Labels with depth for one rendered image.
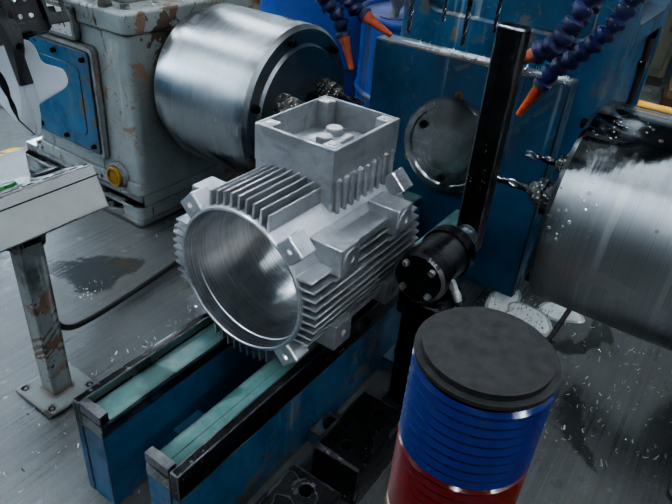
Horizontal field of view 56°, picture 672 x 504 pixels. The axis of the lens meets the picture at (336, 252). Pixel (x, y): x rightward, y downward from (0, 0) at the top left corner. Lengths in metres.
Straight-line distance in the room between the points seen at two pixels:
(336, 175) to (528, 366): 0.38
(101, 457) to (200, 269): 0.21
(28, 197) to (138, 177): 0.44
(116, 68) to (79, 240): 0.29
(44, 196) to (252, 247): 0.23
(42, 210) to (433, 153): 0.57
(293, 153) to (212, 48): 0.36
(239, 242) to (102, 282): 0.35
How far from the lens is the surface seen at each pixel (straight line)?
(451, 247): 0.68
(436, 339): 0.27
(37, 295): 0.76
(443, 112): 0.97
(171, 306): 0.96
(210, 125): 0.95
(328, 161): 0.61
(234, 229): 0.72
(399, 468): 0.31
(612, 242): 0.70
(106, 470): 0.69
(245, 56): 0.92
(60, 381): 0.84
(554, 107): 0.91
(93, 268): 1.06
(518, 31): 0.67
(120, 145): 1.12
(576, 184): 0.71
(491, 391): 0.25
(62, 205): 0.71
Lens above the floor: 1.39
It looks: 33 degrees down
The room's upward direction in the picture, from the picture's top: 5 degrees clockwise
